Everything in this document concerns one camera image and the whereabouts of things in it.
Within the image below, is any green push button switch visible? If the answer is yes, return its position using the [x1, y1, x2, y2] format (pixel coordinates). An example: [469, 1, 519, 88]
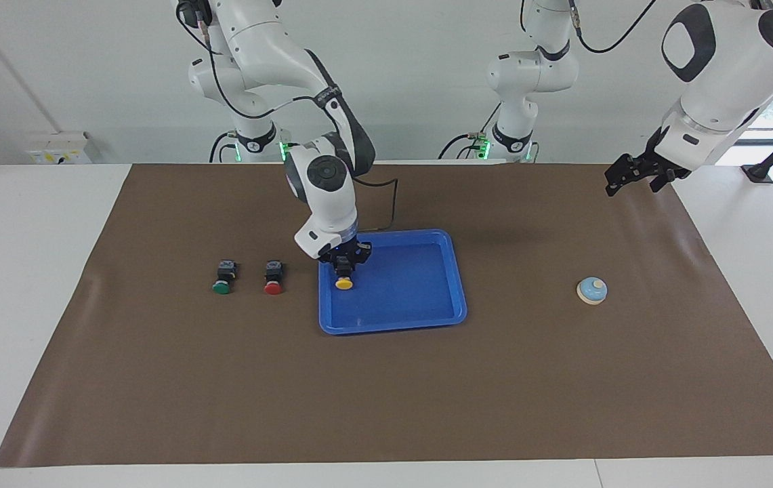
[212, 260, 238, 296]

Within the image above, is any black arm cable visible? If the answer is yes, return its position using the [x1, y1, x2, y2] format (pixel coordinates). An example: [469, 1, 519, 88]
[566, 0, 658, 54]
[176, 0, 398, 232]

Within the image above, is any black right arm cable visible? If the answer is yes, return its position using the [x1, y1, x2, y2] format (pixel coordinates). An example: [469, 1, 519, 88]
[176, 0, 398, 232]

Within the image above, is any white wall socket box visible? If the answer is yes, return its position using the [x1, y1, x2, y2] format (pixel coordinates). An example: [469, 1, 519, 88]
[26, 132, 93, 165]

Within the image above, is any black base cable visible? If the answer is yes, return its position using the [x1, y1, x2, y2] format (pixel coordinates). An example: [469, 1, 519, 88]
[438, 102, 502, 161]
[209, 131, 238, 163]

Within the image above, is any light blue call bell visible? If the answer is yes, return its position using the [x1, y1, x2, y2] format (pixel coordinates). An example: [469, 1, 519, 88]
[576, 277, 608, 306]

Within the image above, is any brown table mat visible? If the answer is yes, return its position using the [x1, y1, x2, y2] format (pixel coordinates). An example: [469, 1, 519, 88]
[0, 163, 773, 468]

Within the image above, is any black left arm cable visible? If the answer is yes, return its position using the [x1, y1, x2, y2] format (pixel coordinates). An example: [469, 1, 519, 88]
[566, 0, 658, 54]

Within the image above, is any red push button switch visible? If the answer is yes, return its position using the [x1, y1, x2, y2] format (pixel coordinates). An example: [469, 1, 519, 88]
[264, 260, 285, 296]

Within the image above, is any blue plastic tray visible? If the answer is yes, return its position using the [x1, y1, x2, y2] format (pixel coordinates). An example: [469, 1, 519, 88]
[318, 229, 468, 336]

